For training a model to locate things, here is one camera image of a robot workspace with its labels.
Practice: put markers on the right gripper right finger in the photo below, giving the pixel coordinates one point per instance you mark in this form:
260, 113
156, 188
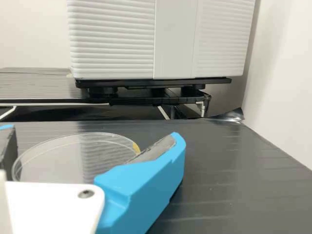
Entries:
141, 185

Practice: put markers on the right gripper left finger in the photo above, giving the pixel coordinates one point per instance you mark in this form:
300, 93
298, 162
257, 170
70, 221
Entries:
8, 143

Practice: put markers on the petri dish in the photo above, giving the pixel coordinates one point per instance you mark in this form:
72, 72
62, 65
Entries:
136, 148

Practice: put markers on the petri dish lid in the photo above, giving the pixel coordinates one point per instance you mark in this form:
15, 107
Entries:
61, 156

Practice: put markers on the black tray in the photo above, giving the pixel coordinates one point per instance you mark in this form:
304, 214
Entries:
170, 100

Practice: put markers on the black platform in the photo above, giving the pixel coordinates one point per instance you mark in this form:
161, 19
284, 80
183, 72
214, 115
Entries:
243, 182

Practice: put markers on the white incubator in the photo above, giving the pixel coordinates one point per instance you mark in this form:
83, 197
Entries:
146, 82

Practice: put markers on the incubator door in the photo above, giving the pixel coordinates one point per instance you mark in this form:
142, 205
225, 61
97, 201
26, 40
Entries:
109, 36

